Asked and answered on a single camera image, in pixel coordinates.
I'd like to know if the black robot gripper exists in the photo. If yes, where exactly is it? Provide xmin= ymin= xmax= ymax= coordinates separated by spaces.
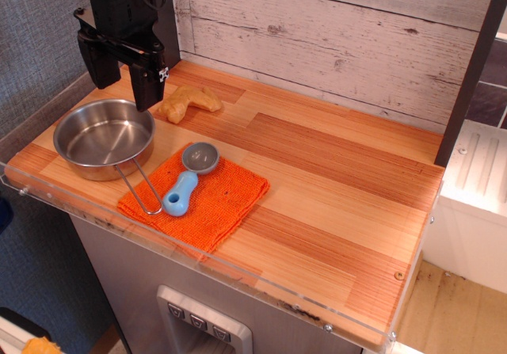
xmin=74 ymin=0 xmax=166 ymax=112

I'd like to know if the blue handled grey spoon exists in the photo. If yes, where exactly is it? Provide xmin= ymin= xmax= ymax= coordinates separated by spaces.
xmin=162 ymin=142 xmax=220 ymax=217

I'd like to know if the orange knitted napkin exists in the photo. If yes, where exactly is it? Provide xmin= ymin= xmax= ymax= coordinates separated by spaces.
xmin=117 ymin=158 xmax=270 ymax=253

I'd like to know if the yellow toy ginger piece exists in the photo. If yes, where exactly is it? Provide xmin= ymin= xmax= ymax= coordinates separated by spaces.
xmin=158 ymin=85 xmax=223 ymax=124

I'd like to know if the stainless steel pot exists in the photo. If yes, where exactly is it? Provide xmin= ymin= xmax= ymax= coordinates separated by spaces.
xmin=53 ymin=99 xmax=162 ymax=215

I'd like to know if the grey toy fridge cabinet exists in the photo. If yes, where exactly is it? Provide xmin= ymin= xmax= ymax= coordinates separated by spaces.
xmin=71 ymin=217 xmax=362 ymax=353

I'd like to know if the silver dispenser panel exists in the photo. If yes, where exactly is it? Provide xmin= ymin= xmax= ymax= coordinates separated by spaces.
xmin=157 ymin=285 xmax=254 ymax=353

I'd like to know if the yellow object bottom left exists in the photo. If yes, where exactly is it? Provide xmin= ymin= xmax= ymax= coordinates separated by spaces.
xmin=21 ymin=337 xmax=63 ymax=354

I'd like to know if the clear acrylic edge guard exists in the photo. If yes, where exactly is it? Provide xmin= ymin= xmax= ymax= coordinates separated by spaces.
xmin=2 ymin=165 xmax=422 ymax=353

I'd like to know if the white toy sink unit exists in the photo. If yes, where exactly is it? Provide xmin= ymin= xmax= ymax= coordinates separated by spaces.
xmin=422 ymin=120 xmax=506 ymax=292

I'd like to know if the dark right post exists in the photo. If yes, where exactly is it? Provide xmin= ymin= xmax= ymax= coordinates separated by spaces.
xmin=434 ymin=0 xmax=506 ymax=167

